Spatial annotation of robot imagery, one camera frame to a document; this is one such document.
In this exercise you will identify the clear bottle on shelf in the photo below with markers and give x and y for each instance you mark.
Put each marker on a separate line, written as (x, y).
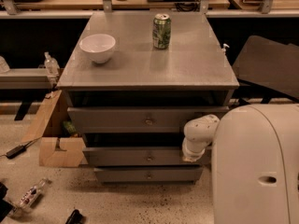
(51, 64)

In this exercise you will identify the green soda can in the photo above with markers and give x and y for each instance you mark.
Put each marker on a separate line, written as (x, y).
(161, 31)

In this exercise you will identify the grey bottom drawer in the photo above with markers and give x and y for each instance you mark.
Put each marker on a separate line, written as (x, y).
(149, 174)

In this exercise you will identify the cardboard box left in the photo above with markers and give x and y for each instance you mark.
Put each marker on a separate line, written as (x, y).
(47, 127)

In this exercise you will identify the small white pump bottle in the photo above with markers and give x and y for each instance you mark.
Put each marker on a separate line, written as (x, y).
(225, 48)

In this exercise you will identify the black power adapter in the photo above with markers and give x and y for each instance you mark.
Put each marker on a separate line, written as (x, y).
(14, 152)

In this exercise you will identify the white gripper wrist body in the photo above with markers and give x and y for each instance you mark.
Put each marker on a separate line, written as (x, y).
(189, 153)

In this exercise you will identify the grey drawer cabinet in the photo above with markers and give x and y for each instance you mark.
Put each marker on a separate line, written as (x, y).
(192, 72)

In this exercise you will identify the white ceramic bowl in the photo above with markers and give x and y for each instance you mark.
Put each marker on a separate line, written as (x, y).
(99, 48)

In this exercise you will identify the grey top drawer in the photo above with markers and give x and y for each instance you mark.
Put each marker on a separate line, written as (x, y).
(137, 119)

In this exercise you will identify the grey drawer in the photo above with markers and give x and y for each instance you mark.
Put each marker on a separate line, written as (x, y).
(137, 119)
(149, 174)
(139, 156)

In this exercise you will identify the green item in box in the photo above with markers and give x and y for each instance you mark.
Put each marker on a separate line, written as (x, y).
(69, 128)

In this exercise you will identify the black object floor bottom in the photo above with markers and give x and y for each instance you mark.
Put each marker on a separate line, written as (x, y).
(75, 217)

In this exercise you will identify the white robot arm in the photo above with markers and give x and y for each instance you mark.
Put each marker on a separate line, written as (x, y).
(254, 161)

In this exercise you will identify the clear plastic bottle on floor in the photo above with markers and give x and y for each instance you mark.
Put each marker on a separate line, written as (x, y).
(27, 201)

